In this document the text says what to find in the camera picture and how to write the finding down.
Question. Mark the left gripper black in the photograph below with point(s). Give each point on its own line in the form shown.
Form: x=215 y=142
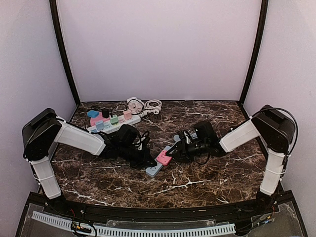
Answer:
x=142 y=162

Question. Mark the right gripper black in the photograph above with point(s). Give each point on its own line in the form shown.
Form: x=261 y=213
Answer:
x=181 y=151

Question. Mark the pink plug adapter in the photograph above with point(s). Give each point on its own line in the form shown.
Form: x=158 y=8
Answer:
x=163 y=158

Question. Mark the blue power strip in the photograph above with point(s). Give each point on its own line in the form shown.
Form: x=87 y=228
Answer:
x=153 y=171

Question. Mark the white multicolour power strip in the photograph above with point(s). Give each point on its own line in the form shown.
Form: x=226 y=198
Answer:
x=110 y=128

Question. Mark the salmon pink charger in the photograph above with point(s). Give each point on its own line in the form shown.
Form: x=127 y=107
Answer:
x=127 y=114

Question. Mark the grey-blue charger cube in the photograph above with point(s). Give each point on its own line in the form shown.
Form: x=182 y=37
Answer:
x=99 y=125

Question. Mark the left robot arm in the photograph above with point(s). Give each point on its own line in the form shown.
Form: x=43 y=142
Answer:
x=112 y=138

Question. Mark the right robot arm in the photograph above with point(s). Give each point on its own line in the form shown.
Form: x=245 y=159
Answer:
x=276 y=126

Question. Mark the pink white round socket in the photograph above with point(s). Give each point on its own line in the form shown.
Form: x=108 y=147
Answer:
x=135 y=105

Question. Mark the black plug on hub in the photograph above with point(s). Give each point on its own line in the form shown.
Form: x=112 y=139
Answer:
x=105 y=113

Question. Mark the blue plug on hub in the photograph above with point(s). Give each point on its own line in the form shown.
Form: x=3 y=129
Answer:
x=92 y=114

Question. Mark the green USB charger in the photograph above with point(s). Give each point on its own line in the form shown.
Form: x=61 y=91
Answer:
x=114 y=119

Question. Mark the pink triangular power hub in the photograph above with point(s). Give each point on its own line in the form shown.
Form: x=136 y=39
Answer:
x=98 y=118

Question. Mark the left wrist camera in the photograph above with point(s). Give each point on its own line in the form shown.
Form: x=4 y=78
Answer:
x=126 y=135

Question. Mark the black front rail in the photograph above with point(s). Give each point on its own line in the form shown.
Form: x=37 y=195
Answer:
x=99 y=213

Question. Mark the white slotted cable duct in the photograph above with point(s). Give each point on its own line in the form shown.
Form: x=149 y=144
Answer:
x=137 y=229

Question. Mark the right black frame post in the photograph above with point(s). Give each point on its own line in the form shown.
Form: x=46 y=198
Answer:
x=255 y=51

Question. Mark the black frame post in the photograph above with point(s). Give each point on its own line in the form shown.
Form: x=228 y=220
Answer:
x=255 y=51
x=62 y=51

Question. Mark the left black frame post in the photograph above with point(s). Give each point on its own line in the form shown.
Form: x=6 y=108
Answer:
x=62 y=51

